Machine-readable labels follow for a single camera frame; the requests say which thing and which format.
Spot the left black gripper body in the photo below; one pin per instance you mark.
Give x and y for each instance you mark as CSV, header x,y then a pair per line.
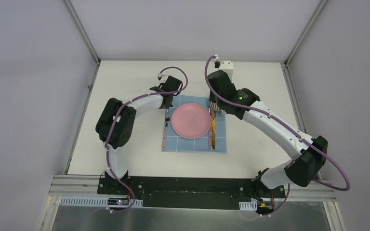
x,y
166,101

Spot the pink handled fork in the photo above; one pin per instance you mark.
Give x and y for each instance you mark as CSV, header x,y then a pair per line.
x,y
167,119

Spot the grey ribbed mug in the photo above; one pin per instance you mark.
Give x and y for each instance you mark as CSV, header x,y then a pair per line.
x,y
213,106

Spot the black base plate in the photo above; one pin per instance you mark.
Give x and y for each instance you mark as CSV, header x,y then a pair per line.
x,y
169,192

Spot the aluminium frame rail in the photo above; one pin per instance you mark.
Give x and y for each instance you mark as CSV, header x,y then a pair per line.
x,y
74,205

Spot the blue checked cloth napkin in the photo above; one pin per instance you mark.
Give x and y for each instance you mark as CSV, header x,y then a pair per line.
x,y
176,143

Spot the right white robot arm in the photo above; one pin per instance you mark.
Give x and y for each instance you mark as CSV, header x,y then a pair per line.
x,y
307,154

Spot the pink handled spoon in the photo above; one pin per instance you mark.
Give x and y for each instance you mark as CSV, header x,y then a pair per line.
x,y
210,130

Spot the gold table knife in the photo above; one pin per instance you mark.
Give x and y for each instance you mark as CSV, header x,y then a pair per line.
x,y
213,129

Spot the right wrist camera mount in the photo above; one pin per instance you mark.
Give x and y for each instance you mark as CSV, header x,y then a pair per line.
x,y
224,65

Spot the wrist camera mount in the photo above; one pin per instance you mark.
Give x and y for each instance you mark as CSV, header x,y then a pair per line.
x,y
224,65
161,76

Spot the pink plate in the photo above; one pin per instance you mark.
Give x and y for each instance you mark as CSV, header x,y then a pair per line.
x,y
191,120

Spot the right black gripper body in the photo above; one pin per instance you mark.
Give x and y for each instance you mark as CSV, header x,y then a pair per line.
x,y
214,100

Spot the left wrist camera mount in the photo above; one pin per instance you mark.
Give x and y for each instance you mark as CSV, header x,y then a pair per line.
x,y
161,76

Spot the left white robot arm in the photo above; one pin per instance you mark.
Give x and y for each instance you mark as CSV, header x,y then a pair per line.
x,y
115,124

